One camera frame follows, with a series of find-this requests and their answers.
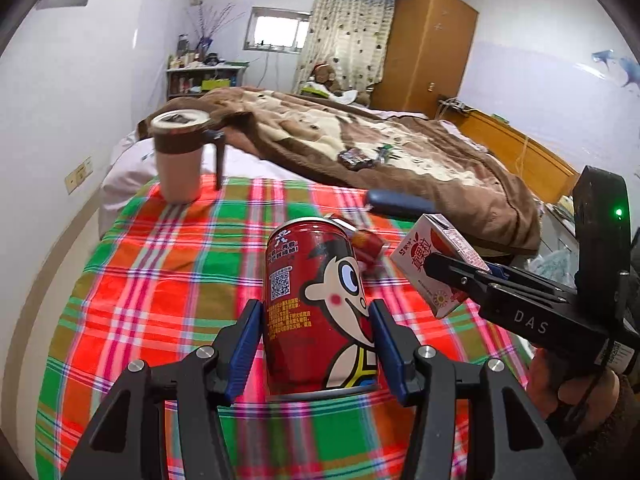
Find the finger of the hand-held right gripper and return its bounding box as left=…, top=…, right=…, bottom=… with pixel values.
left=484, top=261, right=577, bottom=292
left=425, top=251, right=496, bottom=311

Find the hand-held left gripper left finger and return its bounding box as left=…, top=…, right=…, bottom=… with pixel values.
left=60, top=299, right=266, bottom=480

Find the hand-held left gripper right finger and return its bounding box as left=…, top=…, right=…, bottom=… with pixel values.
left=369, top=299, right=578, bottom=480

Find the red and white juice carton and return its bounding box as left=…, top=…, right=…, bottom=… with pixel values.
left=389, top=212, right=491, bottom=320

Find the red cartoon drink can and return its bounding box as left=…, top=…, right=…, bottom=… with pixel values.
left=264, top=216, right=381, bottom=401

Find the beige brown travel mug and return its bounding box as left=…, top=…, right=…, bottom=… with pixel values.
left=149, top=108, right=226, bottom=206

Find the person's right forearm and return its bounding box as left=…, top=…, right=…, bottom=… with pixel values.
left=560, top=372, right=640, bottom=480

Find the person's right hand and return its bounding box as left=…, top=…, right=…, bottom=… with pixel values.
left=530, top=347, right=621, bottom=441

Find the cluttered bedside table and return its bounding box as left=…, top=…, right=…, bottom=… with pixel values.
left=542, top=192, right=576, bottom=261

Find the brown patterned blanket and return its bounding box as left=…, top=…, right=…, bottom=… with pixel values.
left=137, top=86, right=543, bottom=256

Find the dark blue case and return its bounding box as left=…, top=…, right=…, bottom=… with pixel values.
left=365, top=187, right=436, bottom=218

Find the dark red drink can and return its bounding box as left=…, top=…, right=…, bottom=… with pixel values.
left=327, top=212, right=388, bottom=271

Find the plaid blanket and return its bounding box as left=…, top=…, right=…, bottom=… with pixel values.
left=35, top=175, right=533, bottom=480

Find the wooden headboard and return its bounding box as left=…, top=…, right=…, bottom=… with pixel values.
left=440, top=107, right=581, bottom=206

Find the dark snack packet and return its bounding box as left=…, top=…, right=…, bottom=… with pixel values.
left=337, top=147, right=378, bottom=170

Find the white bed sheet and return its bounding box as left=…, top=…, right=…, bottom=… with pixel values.
left=97, top=127, right=311, bottom=241

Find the wooden wardrobe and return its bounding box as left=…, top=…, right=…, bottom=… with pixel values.
left=370, top=0, right=480, bottom=118

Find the brown teddy bear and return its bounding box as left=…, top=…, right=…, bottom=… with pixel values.
left=307, top=62, right=346, bottom=96

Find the cluttered shelf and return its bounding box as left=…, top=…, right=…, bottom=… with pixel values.
left=165, top=62, right=248, bottom=101

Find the patterned curtain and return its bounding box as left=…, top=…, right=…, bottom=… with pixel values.
left=295, top=0, right=398, bottom=93

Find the vase with dry branches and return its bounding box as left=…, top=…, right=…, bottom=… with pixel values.
left=185, top=2, right=246, bottom=66

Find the window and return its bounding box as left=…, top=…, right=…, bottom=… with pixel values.
left=243, top=6, right=311, bottom=53

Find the wall socket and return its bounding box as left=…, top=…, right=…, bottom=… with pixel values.
left=65, top=156, right=94, bottom=195

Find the dolphin wall sticker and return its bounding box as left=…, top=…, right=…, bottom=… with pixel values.
left=590, top=49, right=640, bottom=91

